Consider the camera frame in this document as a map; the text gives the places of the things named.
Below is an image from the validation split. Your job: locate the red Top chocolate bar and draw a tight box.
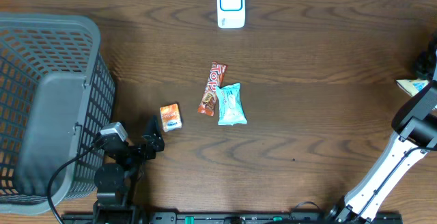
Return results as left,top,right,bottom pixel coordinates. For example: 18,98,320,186
197,61,227,116

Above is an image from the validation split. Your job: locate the small orange snack box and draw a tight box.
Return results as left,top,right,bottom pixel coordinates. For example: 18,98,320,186
160,103,182,132

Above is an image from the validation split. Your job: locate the mint white snack packet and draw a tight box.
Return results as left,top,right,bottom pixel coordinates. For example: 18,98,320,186
216,83,247,126

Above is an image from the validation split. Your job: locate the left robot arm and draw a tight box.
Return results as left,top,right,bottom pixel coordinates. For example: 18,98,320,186
92,116,165,223

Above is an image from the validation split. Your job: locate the white barcode scanner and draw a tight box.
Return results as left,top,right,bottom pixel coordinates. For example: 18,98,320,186
216,0,246,29

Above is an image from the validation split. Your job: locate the black left camera cable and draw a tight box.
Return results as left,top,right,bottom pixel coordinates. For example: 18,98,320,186
46,143,103,224

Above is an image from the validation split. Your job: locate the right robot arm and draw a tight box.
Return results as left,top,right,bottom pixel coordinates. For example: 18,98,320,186
324,33,436,223

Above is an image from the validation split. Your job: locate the grey plastic shopping basket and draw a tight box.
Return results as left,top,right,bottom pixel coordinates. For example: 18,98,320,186
1,13,115,215

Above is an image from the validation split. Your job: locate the yellow red noodle packet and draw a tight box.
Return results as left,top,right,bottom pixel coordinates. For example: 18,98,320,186
396,79,429,97

